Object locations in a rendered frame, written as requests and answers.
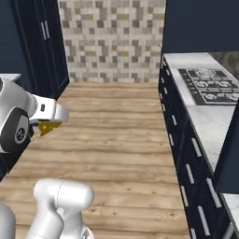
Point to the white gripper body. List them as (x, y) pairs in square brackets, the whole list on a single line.
[(61, 114)]

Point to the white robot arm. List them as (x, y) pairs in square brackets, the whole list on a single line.
[(14, 109)]

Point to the yellow cheese wedge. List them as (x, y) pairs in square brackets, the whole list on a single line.
[(47, 128)]

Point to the tall dark blue cabinet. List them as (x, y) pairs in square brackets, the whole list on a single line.
[(43, 62)]

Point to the dark blue base cabinet run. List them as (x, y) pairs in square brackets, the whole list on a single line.
[(183, 149)]

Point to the dark blue cabinet door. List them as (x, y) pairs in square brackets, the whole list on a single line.
[(228, 161)]

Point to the black gas hob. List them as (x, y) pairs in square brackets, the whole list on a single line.
[(211, 87)]

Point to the dark blue wall cabinet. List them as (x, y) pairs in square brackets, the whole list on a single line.
[(202, 25)]

